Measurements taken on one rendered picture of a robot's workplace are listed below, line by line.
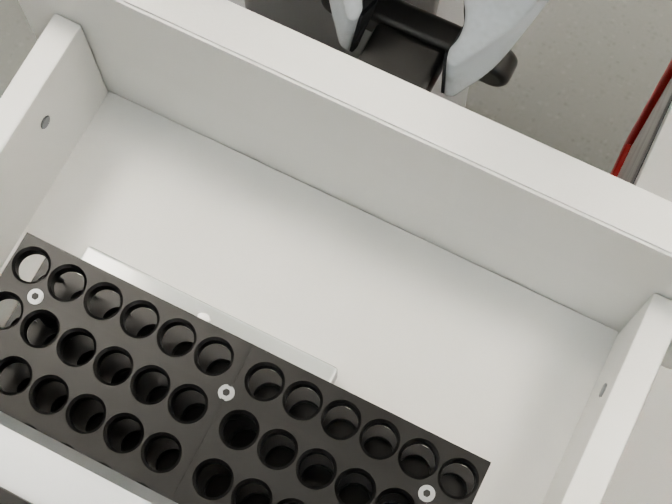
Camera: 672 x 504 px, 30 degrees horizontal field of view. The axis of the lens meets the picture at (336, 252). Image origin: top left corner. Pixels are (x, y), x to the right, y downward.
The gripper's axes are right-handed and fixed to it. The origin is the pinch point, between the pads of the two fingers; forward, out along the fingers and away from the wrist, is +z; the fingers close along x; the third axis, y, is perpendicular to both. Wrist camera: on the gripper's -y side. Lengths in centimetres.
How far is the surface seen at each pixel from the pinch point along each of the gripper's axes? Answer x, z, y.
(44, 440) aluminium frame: 2.0, 4.6, -18.4
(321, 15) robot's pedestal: 23, 41, 74
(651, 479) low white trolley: -15.9, 16.5, 4.2
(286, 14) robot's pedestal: 26, 42, 74
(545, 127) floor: -2, 50, 88
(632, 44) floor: -7, 41, 100
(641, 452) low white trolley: -15.1, 16.0, 4.9
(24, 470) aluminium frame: 2.1, 5.0, -19.2
